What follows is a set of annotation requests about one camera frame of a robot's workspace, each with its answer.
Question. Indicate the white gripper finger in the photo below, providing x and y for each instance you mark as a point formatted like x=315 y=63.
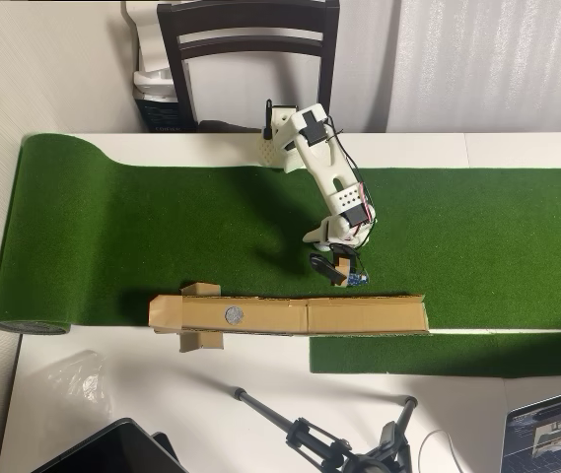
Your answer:
x=317 y=239

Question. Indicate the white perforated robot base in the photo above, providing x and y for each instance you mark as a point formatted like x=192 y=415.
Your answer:
x=270 y=153

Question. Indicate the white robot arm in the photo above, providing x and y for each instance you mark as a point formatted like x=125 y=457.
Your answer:
x=324 y=162

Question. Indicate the brown cardboard strip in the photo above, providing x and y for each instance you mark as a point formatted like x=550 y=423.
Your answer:
x=349 y=317

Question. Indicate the long green artificial turf mat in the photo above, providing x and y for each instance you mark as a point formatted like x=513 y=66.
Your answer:
x=161 y=236

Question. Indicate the small green turf piece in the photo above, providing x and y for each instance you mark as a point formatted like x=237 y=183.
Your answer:
x=457 y=355

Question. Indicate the dark blue box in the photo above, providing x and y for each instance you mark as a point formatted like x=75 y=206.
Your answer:
x=161 y=115

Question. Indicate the black tripod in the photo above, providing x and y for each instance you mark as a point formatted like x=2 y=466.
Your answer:
x=309 y=438

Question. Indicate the white curtain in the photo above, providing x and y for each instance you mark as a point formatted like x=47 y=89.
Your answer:
x=492 y=64

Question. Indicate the dark wooden chair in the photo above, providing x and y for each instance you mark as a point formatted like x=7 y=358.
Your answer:
x=240 y=15

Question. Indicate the black flat device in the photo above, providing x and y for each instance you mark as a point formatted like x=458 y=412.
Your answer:
x=164 y=441

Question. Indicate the white foam packaging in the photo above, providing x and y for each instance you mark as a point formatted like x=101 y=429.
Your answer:
x=149 y=39

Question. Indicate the clear plastic bag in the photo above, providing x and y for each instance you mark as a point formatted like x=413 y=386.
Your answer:
x=80 y=384

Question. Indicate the black tablet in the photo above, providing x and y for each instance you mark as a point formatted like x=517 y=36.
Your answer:
x=112 y=448

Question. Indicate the gray laptop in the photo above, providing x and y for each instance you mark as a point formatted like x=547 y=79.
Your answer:
x=551 y=433

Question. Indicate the wrist camera on cardboard mount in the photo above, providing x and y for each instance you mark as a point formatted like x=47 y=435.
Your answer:
x=341 y=271

